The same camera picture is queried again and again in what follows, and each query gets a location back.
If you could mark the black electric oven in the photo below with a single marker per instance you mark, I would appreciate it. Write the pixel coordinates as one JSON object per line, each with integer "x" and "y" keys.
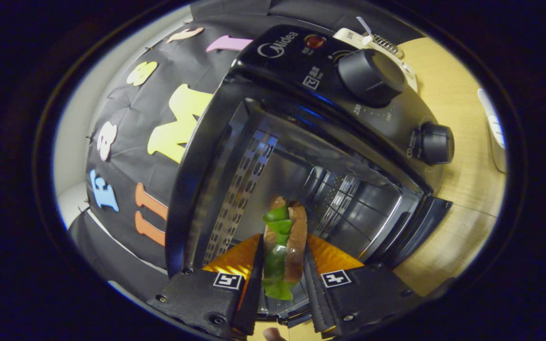
{"x": 282, "y": 71}

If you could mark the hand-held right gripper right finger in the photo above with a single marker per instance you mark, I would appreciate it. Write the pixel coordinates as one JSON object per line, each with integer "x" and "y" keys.
{"x": 312, "y": 293}

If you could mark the black backdrop cloth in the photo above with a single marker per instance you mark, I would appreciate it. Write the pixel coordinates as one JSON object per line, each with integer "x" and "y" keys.
{"x": 126, "y": 113}

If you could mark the bread and lettuce sandwich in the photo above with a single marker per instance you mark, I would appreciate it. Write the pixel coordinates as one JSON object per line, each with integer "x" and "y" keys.
{"x": 294, "y": 241}

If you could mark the white toaster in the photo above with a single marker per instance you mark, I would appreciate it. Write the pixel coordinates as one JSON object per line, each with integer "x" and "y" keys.
{"x": 408, "y": 76}

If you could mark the small pale utensil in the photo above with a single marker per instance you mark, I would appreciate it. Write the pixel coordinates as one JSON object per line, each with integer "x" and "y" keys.
{"x": 364, "y": 26}

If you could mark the white plastic sandwich holder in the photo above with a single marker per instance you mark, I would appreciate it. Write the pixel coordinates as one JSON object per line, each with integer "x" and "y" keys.
{"x": 493, "y": 128}

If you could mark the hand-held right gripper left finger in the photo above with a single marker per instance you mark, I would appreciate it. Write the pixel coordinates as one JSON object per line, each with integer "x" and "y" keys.
{"x": 254, "y": 293}

